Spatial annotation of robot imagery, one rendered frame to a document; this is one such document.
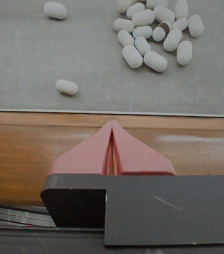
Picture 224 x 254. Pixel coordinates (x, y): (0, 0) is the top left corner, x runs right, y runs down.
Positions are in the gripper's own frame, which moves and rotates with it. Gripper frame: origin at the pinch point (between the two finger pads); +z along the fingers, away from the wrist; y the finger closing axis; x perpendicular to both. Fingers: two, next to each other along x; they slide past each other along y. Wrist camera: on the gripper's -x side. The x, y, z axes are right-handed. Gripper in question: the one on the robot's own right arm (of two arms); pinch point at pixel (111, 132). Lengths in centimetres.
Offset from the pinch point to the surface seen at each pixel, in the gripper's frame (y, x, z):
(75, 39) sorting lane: 5.9, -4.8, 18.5
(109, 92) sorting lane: 0.4, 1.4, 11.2
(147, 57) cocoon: -5.1, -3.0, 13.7
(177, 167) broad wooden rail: -7.5, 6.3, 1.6
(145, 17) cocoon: -5.2, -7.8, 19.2
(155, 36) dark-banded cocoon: -6.6, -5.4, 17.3
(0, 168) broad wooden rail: 12.9, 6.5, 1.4
